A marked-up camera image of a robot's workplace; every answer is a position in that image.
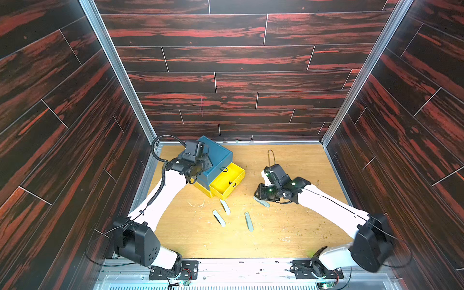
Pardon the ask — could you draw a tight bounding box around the yellow drawer unit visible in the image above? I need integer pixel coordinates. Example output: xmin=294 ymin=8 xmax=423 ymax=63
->
xmin=193 ymin=182 xmax=215 ymax=198

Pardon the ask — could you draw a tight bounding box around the white fruit knife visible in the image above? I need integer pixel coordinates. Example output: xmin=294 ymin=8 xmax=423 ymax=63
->
xmin=213 ymin=210 xmax=226 ymax=227
xmin=220 ymin=199 xmax=231 ymax=215

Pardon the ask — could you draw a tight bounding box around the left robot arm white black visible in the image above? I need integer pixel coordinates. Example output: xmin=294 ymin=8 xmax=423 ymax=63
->
xmin=111 ymin=154 xmax=212 ymax=279

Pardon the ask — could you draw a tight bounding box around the yellow drawer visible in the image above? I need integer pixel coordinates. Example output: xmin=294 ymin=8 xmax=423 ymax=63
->
xmin=209 ymin=163 xmax=245 ymax=200

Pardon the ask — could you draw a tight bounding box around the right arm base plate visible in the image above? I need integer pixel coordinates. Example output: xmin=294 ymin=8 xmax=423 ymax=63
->
xmin=290 ymin=259 xmax=344 ymax=280

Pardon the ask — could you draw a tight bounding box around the aluminium front rail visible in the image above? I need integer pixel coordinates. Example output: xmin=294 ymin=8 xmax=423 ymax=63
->
xmin=94 ymin=258 xmax=405 ymax=290

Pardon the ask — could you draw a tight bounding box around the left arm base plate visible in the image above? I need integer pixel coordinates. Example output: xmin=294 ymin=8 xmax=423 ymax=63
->
xmin=149 ymin=260 xmax=199 ymax=281

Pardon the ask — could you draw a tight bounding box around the teal drawer cabinet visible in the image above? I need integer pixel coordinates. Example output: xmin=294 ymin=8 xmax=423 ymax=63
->
xmin=197 ymin=136 xmax=233 ymax=190

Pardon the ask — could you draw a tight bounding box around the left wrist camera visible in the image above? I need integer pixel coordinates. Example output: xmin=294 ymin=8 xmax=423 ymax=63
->
xmin=182 ymin=140 xmax=204 ymax=162

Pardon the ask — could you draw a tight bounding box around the green fruit knife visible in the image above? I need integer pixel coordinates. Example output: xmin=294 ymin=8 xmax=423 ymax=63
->
xmin=254 ymin=197 xmax=270 ymax=208
xmin=244 ymin=212 xmax=254 ymax=232

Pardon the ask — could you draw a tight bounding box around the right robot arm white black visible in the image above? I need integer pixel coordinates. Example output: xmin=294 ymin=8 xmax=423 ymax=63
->
xmin=254 ymin=164 xmax=394 ymax=279

